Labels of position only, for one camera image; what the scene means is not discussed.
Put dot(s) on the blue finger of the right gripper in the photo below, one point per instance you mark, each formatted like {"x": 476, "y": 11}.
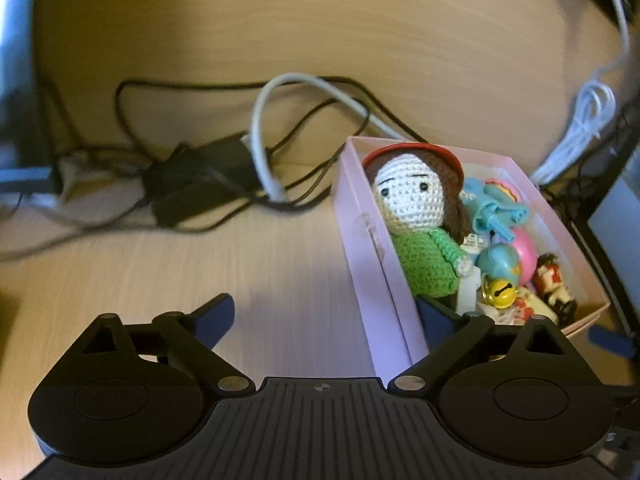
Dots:
{"x": 621, "y": 345}

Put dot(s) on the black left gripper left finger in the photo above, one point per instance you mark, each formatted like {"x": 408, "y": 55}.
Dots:
{"x": 186, "y": 341}

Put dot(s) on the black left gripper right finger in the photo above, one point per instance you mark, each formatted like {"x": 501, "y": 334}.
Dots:
{"x": 455, "y": 343}

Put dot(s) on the crochet doll red hat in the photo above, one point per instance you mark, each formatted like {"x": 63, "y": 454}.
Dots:
{"x": 417, "y": 187}

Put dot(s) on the white rectangular card box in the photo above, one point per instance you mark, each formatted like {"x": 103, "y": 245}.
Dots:
{"x": 474, "y": 245}

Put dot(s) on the pink white plush toy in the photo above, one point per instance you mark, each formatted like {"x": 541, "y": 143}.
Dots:
{"x": 525, "y": 305}

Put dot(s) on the pink cardboard box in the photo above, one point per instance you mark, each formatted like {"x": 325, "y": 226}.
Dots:
{"x": 394, "y": 333}

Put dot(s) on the small red black figure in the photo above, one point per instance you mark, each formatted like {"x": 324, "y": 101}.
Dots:
{"x": 550, "y": 287}

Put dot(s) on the pink round toy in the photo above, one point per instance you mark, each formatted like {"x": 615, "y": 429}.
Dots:
{"x": 514, "y": 261}

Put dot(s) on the teal toy stand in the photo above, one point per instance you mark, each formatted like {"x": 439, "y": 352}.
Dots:
{"x": 493, "y": 207}

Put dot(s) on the black power adapter brick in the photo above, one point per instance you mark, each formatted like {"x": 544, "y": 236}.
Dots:
{"x": 183, "y": 186}

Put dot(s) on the white power strip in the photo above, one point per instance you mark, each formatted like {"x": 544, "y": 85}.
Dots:
{"x": 82, "y": 172}

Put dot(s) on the curved black monitor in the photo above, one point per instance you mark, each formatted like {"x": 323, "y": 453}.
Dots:
{"x": 27, "y": 164}

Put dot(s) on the yellow bell keychain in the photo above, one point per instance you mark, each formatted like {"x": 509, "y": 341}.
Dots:
{"x": 498, "y": 293}

